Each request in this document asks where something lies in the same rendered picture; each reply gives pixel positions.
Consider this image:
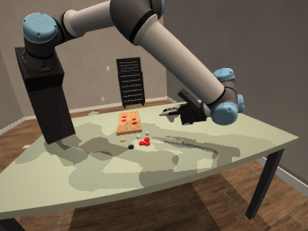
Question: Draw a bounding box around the tan tray with round pockets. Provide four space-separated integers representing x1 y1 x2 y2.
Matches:
116 111 142 135

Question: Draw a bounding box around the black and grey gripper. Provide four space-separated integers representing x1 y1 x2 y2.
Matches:
159 102 207 125

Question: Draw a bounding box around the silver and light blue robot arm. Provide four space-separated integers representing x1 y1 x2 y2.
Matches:
22 0 244 125

